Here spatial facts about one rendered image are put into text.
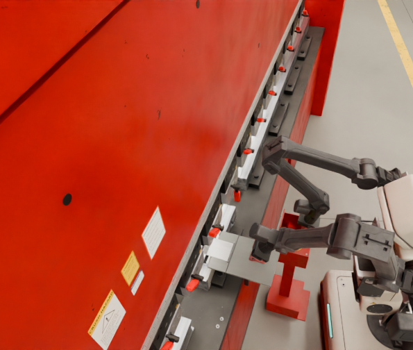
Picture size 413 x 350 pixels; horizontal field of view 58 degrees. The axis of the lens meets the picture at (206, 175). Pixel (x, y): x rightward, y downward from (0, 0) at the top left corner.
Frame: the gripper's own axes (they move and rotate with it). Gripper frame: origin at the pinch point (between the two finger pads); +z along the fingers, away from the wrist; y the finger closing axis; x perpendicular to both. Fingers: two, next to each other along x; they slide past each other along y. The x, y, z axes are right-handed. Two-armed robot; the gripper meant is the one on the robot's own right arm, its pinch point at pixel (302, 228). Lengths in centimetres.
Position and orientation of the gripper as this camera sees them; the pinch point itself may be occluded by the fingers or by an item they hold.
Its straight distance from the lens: 193.2
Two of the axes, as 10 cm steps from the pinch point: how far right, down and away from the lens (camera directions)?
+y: -9.4, -3.5, 0.6
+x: -3.1, 7.4, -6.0
